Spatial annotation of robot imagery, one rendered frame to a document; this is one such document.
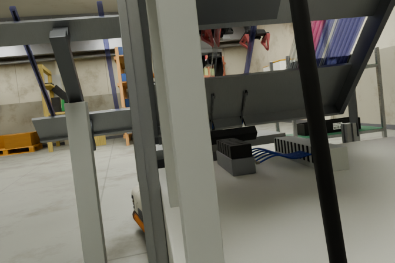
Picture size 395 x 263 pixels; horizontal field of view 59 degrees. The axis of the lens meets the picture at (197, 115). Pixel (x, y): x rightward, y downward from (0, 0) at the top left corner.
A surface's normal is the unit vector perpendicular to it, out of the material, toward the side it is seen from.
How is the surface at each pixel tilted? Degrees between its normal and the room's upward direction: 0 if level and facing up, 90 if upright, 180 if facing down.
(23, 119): 90
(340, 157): 90
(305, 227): 0
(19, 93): 90
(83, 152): 90
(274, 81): 135
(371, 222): 0
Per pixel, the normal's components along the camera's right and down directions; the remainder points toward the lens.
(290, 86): 0.18, 0.71
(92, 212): 0.18, 0.02
